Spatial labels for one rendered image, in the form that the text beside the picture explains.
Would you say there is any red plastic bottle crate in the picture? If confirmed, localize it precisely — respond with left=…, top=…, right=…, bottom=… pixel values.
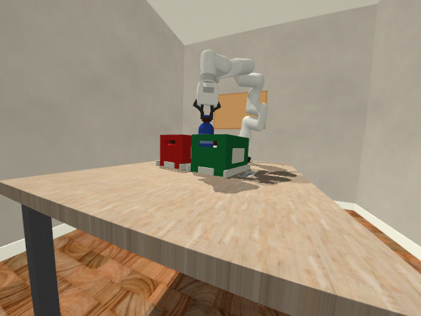
left=160, top=134, right=191, bottom=169

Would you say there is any grey pick list card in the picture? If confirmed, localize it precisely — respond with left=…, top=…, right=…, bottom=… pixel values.
left=238, top=171, right=256, bottom=177

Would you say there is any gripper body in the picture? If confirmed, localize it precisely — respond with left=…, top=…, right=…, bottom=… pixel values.
left=197, top=80, right=218, bottom=107

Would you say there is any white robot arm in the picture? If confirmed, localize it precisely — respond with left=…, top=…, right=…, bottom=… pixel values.
left=200, top=50, right=268, bottom=143

